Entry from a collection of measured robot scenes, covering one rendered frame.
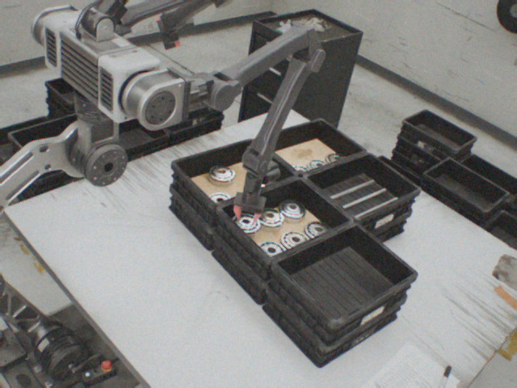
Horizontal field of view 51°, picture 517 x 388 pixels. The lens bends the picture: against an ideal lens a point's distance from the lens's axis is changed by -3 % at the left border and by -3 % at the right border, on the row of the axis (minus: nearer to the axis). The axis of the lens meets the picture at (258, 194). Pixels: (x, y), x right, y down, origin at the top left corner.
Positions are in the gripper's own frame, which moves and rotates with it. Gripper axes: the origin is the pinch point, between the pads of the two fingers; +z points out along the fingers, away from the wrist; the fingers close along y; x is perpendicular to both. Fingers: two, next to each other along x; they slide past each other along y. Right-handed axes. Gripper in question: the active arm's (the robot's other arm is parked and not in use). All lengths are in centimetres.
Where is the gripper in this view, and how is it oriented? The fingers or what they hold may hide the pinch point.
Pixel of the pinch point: (245, 221)
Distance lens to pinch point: 193.5
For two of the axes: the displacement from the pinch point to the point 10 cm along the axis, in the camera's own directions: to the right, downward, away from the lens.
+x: -1.4, 5.8, -8.0
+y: -9.8, -2.1, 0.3
